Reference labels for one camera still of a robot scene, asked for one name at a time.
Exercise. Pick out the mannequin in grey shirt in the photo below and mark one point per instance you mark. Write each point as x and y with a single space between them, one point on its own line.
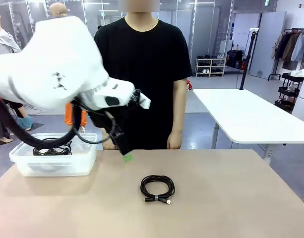
3 41

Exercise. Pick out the wooden shoe rack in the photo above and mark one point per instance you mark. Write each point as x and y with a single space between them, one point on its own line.
211 66

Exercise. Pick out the red object on floor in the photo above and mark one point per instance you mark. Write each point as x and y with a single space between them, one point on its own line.
188 84

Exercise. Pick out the white side table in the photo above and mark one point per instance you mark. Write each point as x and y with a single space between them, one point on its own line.
241 111

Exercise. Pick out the person's left hand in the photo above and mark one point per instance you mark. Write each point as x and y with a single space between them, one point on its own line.
174 141

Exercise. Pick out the brown coat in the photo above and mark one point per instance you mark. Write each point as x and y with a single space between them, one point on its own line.
291 45

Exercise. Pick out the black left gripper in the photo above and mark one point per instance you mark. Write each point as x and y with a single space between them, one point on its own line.
104 121

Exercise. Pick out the black clothes rack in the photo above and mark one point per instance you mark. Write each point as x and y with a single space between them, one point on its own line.
275 69

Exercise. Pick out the person's left forearm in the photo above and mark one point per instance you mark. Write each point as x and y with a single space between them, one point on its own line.
177 121

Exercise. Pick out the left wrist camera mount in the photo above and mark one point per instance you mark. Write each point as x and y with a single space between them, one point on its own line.
144 101

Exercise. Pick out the clear plastic storage bin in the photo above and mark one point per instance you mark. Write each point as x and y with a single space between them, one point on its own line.
55 166

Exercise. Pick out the black bags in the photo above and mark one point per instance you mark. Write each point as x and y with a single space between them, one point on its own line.
233 58

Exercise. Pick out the person's right hand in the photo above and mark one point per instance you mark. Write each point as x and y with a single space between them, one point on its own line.
108 146

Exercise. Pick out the orange cropped pants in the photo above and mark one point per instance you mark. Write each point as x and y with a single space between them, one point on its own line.
84 117

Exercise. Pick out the light blue jacket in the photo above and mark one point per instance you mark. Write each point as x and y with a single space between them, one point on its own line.
299 48

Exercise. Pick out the black utility cart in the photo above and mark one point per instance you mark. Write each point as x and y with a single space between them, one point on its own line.
288 90

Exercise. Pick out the person in black t-shirt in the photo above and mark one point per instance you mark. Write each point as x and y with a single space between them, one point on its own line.
146 74

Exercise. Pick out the teal foot cover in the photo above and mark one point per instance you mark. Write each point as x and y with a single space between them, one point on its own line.
24 122

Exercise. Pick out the grey partition panel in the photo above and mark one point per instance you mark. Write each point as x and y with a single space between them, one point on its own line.
268 44

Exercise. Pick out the black camera pole stand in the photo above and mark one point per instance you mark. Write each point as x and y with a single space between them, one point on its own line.
248 58

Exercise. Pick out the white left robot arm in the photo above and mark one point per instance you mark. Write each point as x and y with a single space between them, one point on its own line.
55 62

